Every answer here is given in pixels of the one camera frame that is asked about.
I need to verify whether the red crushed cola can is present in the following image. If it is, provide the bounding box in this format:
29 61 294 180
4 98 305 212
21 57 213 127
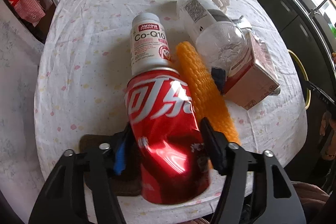
125 68 210 205

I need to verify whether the red white milk carton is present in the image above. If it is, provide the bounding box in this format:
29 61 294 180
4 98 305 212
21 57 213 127
223 32 280 110

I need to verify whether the orange foam net sleeve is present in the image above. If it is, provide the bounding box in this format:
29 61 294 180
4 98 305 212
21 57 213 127
175 42 241 144

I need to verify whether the clear plastic water bottle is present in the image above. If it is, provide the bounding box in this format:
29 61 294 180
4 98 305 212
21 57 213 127
177 0 247 76

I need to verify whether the white supplement bottle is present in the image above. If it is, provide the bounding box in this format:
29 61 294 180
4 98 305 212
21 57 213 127
130 12 172 76

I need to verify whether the yellow rimmed blue trash bin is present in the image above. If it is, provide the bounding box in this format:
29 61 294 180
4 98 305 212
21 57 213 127
288 50 311 110

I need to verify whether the tall chrome kitchen faucet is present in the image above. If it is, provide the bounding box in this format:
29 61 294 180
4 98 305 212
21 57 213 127
308 0 336 19

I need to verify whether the person's right hand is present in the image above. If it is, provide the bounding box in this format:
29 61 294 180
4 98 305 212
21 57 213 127
318 111 336 161

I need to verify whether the white floral tablecloth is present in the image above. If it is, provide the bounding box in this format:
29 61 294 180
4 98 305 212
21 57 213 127
33 0 308 219

